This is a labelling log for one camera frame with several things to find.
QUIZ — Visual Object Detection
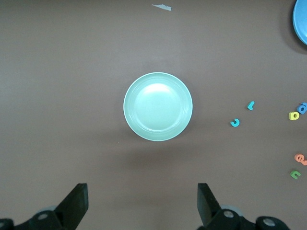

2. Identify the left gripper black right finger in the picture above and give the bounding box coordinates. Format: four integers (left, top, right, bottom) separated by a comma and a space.
197, 183, 290, 230

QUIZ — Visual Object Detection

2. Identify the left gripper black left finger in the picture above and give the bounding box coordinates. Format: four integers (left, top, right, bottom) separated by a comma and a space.
0, 183, 89, 230

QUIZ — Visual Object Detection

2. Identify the brown table cover sheet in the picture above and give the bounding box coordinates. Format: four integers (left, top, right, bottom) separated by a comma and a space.
0, 0, 307, 230

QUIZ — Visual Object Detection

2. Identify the green plate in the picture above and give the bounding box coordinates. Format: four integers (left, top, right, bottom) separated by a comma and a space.
123, 72, 194, 142

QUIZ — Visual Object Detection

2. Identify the white tape scrap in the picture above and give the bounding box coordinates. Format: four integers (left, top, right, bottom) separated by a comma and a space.
152, 3, 172, 12

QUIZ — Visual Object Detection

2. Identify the blue plate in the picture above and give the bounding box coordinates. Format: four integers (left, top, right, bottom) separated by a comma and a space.
292, 0, 307, 46

